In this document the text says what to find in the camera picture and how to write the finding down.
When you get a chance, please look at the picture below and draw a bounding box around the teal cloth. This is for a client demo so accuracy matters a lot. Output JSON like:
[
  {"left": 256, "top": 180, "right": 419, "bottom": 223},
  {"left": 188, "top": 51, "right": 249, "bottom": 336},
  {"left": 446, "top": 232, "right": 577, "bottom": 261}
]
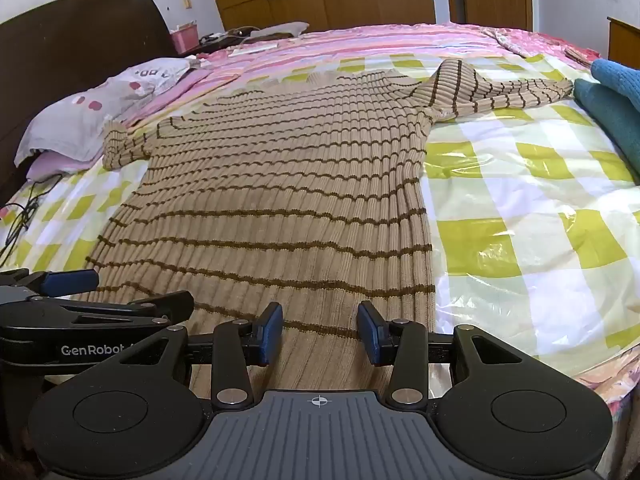
[{"left": 573, "top": 78, "right": 640, "bottom": 183}]

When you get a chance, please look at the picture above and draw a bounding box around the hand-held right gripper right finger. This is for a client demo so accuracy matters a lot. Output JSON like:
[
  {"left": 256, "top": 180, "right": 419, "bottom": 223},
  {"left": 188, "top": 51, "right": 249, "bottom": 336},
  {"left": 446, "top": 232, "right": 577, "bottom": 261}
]
[{"left": 357, "top": 300, "right": 526, "bottom": 408}]

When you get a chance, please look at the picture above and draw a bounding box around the tan brown-striped knit sweater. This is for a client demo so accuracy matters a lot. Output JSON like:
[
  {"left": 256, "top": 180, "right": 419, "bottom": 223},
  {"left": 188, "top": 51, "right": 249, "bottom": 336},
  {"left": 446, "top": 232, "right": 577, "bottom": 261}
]
[{"left": 85, "top": 58, "right": 574, "bottom": 396}]

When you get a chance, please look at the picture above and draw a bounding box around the pink floral quilt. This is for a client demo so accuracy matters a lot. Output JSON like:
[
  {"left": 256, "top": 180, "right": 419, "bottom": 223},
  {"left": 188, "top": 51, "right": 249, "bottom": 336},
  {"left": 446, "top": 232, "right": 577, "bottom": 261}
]
[{"left": 482, "top": 27, "right": 601, "bottom": 68}]

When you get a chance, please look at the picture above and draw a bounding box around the wooden cabinet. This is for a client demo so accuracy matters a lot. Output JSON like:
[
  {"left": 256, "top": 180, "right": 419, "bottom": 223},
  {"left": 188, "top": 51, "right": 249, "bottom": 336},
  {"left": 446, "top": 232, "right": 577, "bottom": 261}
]
[{"left": 607, "top": 16, "right": 640, "bottom": 71}]

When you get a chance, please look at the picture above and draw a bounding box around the black cable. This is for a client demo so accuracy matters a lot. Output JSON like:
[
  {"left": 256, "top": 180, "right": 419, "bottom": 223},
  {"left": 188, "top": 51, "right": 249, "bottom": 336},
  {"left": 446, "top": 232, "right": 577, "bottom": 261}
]
[{"left": 0, "top": 180, "right": 51, "bottom": 266}]

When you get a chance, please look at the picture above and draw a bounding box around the dark wooden headboard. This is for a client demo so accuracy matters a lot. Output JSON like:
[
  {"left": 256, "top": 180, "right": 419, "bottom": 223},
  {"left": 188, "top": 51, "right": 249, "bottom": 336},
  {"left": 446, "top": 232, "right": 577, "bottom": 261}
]
[{"left": 0, "top": 0, "right": 181, "bottom": 206}]

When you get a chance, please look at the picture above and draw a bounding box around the dark nightstand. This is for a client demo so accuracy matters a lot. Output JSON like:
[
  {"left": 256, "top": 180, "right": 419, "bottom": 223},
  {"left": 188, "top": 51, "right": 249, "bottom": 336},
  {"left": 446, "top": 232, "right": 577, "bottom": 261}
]
[{"left": 177, "top": 30, "right": 261, "bottom": 58}]

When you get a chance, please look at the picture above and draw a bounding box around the pink striped bed sheet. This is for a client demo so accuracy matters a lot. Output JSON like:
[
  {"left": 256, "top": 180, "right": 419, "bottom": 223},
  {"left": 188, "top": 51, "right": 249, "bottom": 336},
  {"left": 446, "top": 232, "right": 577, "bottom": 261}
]
[{"left": 120, "top": 22, "right": 601, "bottom": 131}]

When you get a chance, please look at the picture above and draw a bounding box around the blue towel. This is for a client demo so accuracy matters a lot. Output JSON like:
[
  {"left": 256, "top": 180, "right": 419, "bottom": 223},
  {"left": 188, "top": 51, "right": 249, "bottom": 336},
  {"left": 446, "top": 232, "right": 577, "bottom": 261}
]
[{"left": 590, "top": 58, "right": 640, "bottom": 111}]

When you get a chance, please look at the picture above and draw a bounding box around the grey folded cloth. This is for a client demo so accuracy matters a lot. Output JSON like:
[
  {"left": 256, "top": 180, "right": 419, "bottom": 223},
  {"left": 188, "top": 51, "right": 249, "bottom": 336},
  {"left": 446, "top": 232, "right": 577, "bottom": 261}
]
[{"left": 250, "top": 21, "right": 311, "bottom": 41}]

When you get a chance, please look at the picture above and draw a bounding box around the yellow checkered plastic sheet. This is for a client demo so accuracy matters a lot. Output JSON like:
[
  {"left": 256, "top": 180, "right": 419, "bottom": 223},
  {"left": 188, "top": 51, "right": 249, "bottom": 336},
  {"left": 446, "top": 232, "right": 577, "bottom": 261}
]
[{"left": 0, "top": 52, "right": 640, "bottom": 376}]

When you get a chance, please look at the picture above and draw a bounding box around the grey printed pillow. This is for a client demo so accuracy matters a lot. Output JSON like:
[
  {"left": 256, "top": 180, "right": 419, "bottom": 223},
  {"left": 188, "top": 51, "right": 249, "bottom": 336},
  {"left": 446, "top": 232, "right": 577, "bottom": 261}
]
[{"left": 14, "top": 56, "right": 201, "bottom": 168}]

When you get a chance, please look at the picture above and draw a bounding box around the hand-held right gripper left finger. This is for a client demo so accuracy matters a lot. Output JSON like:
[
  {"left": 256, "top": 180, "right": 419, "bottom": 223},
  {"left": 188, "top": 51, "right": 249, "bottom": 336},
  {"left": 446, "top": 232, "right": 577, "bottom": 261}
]
[{"left": 117, "top": 302, "right": 284, "bottom": 409}]

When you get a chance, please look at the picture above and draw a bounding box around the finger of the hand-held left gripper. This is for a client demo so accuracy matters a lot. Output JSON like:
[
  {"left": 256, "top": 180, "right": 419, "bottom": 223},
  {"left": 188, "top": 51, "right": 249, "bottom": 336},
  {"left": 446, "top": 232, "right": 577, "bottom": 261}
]
[
  {"left": 0, "top": 268, "right": 99, "bottom": 306},
  {"left": 0, "top": 290, "right": 195, "bottom": 335}
]

